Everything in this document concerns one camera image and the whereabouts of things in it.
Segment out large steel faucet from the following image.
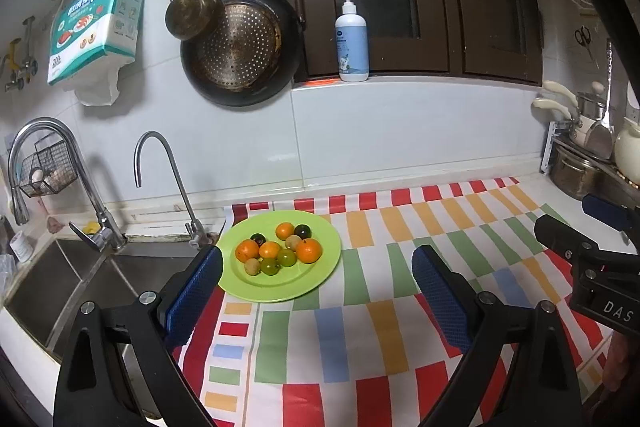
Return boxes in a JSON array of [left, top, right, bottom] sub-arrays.
[[7, 117, 127, 254]]

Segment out black perforated frying pan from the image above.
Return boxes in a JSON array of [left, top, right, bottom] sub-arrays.
[[180, 0, 305, 108]]

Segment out green plate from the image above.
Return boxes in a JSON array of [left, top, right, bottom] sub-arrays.
[[216, 210, 342, 303]]

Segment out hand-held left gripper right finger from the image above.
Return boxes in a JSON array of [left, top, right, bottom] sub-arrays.
[[411, 244, 583, 427]]

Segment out striped colourful table mat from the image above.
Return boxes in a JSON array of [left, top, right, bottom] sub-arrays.
[[170, 177, 618, 427]]

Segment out scissors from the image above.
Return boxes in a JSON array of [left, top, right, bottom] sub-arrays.
[[573, 25, 597, 60]]

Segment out white-handled cooking pot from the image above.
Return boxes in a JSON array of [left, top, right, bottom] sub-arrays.
[[531, 80, 608, 146]]

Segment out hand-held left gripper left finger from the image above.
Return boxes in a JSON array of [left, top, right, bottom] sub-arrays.
[[52, 246, 224, 427]]

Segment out large orange with stem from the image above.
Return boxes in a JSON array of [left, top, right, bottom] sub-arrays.
[[296, 238, 323, 264]]

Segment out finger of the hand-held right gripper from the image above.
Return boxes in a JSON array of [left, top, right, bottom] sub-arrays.
[[581, 194, 635, 233], [533, 214, 602, 266]]

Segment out steel spatula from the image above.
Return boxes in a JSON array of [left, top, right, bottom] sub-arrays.
[[584, 41, 615, 160]]

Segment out brass wall tap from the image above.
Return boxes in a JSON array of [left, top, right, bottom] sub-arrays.
[[4, 16, 39, 92]]

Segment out person's right hand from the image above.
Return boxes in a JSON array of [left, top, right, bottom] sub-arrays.
[[602, 336, 632, 392]]

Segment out thin curved steel faucet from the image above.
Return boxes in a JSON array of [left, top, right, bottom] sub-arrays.
[[133, 131, 215, 249]]

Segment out white kettle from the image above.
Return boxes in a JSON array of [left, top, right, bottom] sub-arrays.
[[613, 117, 640, 186]]

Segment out white pump lotion bottle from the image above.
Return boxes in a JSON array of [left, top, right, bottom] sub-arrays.
[[334, 0, 370, 83]]

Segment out teal and white tissue box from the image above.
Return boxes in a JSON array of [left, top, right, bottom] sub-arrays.
[[47, 0, 146, 86]]

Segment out small white bottle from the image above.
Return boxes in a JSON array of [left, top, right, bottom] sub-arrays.
[[9, 230, 34, 263]]

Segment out stainless steel pot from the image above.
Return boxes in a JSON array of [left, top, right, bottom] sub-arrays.
[[549, 141, 607, 200]]

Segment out black wire basket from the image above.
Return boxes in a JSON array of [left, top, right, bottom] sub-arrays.
[[17, 139, 79, 198]]

